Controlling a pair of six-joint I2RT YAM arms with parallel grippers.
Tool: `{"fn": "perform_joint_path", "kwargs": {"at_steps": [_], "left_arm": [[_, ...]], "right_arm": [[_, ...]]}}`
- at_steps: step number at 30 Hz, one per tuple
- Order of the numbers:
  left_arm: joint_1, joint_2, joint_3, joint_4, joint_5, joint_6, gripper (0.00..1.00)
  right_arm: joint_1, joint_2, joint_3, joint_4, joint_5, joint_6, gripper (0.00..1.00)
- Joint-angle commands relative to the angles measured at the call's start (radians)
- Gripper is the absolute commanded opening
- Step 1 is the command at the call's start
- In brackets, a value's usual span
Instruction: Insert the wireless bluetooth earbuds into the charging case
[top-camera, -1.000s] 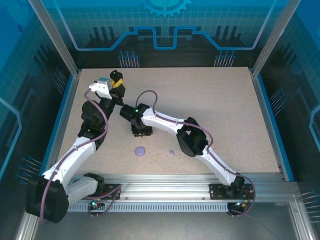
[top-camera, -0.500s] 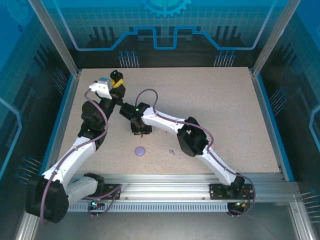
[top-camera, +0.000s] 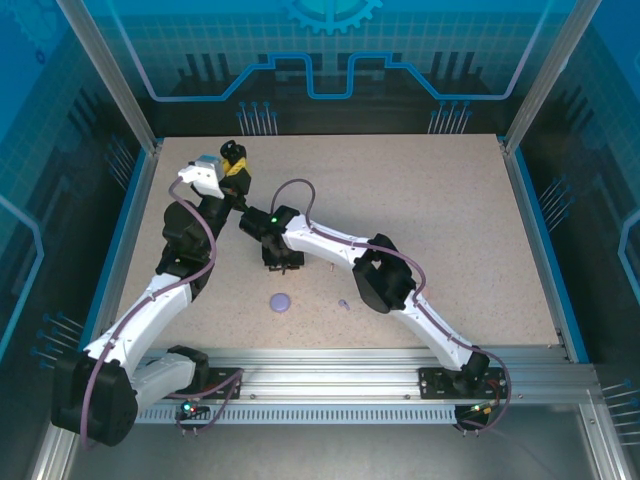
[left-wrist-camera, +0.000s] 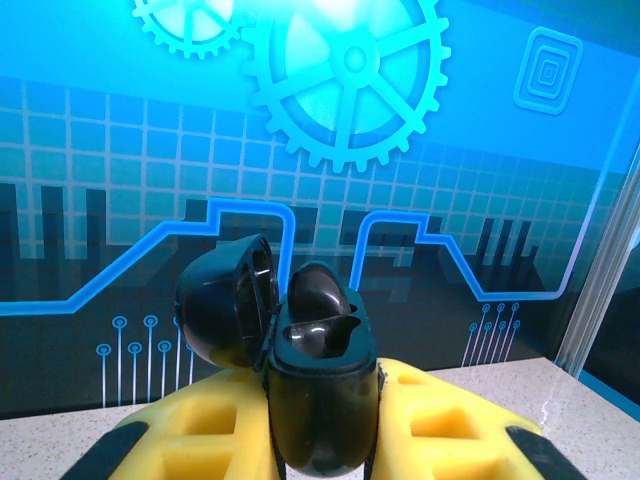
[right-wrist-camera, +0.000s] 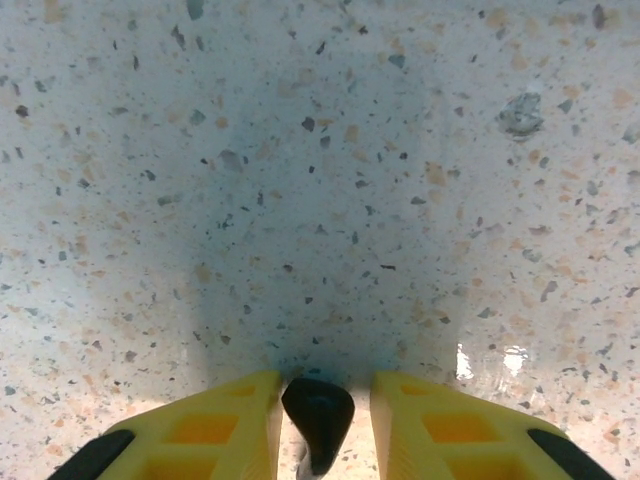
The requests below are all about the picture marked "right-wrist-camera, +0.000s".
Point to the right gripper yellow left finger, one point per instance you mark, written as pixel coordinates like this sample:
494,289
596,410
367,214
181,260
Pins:
200,435

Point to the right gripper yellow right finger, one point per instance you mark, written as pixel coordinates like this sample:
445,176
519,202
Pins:
450,435

